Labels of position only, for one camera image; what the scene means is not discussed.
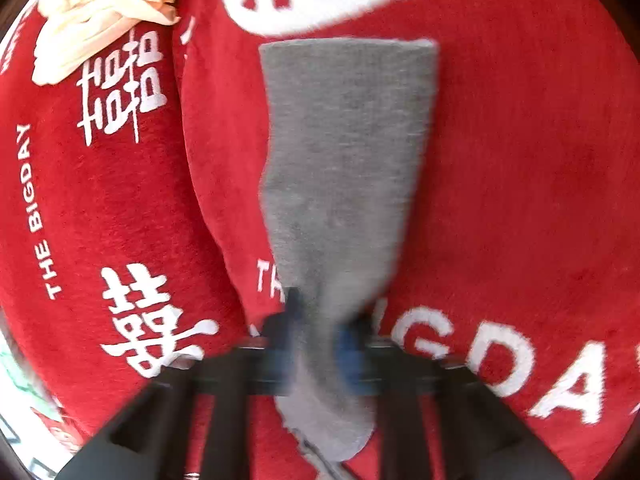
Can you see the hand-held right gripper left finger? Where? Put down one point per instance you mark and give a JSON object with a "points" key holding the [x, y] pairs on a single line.
{"points": [[291, 332]]}

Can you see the white green printed sheet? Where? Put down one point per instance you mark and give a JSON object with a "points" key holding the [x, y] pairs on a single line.
{"points": [[27, 410]]}

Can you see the grey sock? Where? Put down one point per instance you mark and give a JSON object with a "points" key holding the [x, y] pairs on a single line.
{"points": [[345, 160]]}

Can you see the red printed sofa cover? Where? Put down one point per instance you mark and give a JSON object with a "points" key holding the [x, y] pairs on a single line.
{"points": [[510, 200]]}

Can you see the cream cloth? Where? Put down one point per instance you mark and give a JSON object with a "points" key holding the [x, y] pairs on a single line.
{"points": [[95, 20]]}

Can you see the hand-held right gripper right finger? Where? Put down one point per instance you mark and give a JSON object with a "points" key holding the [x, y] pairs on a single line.
{"points": [[350, 357]]}

